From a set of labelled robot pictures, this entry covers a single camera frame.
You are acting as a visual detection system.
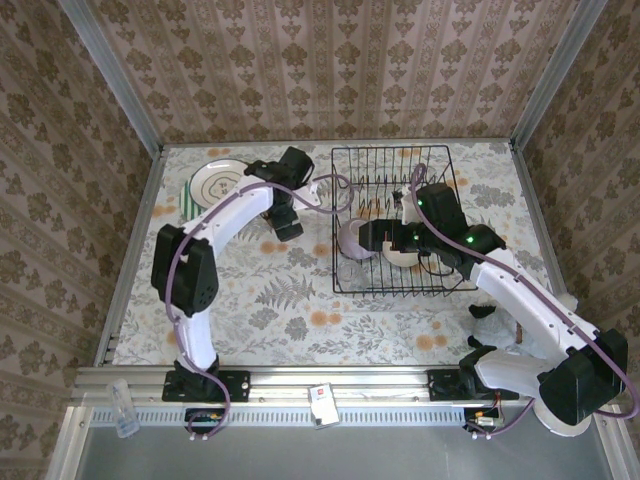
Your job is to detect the lilac ceramic bowl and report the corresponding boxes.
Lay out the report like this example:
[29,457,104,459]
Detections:
[337,218,381,260]

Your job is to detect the cream ceramic bowl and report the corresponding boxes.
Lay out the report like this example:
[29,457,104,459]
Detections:
[382,239,421,268]

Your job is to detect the small clear glass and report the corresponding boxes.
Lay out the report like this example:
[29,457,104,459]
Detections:
[335,260,369,289]

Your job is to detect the black wire dish rack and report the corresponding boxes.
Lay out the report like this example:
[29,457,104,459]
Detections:
[331,143,479,299]

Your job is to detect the white plate with emblem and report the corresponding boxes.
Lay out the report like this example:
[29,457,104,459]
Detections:
[189,158,251,209]

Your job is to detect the floral tablecloth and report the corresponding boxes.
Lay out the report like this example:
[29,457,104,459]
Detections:
[112,142,569,366]

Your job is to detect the grey and white plush toy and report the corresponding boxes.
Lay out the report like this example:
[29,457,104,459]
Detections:
[467,292,581,359]

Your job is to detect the small white device red label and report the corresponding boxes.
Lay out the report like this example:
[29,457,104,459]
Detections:
[308,383,340,430]

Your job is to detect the grey metal shelf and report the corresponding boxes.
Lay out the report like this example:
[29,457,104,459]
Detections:
[64,404,621,480]

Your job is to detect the clear plastic bottle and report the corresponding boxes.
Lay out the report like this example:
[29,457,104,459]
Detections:
[106,378,141,440]

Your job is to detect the aluminium table side rail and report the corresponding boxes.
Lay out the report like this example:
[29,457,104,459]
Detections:
[94,147,166,369]
[509,144,591,364]

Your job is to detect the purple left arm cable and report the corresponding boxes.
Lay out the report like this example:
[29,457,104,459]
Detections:
[167,172,354,442]

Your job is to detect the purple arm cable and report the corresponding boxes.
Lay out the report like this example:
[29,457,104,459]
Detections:
[167,172,354,442]
[409,162,639,441]

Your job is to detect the aluminium mounting rail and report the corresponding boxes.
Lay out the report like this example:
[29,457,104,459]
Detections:
[69,366,621,407]

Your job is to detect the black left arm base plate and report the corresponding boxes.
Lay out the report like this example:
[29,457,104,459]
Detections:
[162,368,252,404]

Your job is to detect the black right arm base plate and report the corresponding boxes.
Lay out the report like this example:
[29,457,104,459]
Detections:
[427,368,479,401]

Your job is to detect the aluminium frame post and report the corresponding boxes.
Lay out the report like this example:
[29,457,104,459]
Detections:
[509,0,609,151]
[58,0,166,156]

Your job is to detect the grey slotted cable duct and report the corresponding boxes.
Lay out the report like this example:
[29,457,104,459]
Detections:
[89,403,469,427]

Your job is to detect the black cable connector box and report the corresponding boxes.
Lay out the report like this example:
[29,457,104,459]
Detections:
[463,407,502,432]
[184,407,225,435]

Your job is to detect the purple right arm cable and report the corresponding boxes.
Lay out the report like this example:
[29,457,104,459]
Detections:
[409,162,639,441]

